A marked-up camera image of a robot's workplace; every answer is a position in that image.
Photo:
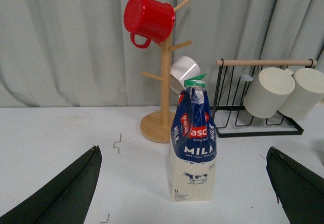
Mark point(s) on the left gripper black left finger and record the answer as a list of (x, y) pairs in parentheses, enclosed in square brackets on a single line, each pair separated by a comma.
[(64, 199)]

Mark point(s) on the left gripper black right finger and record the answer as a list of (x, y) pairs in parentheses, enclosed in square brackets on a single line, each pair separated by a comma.
[(298, 189)]

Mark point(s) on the blue white milk carton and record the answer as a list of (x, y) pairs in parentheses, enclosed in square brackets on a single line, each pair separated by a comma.
[(193, 147)]

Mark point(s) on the cream ribbed mug right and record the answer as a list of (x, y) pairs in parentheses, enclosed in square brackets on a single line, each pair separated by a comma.
[(307, 94)]

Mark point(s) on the cream ribbed mug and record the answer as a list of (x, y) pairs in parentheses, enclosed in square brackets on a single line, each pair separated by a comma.
[(307, 94), (269, 91)]

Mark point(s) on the cream ribbed mug left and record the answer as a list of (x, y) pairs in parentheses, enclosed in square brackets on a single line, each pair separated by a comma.
[(269, 91)]

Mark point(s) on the wooden mug tree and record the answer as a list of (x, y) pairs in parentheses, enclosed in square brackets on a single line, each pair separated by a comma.
[(156, 126)]

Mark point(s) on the grey curtain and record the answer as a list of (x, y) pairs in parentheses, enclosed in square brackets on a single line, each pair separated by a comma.
[(78, 53)]

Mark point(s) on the white mug on tree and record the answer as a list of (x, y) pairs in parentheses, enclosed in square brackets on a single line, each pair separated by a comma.
[(183, 69)]

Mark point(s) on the red mug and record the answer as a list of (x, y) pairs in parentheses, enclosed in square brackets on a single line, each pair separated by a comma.
[(147, 21)]

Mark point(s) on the black wire mug rack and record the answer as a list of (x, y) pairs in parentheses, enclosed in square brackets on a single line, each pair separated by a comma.
[(228, 110)]

